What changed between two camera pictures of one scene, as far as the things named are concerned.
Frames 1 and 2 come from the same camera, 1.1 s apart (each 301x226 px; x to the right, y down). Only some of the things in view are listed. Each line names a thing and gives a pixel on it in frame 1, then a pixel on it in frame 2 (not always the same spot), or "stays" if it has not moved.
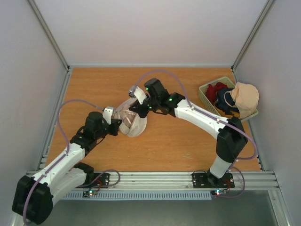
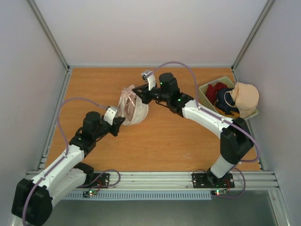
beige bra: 246,97 stays
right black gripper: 140,108 → 146,93
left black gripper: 115,127 stays
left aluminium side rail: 43,155 stays
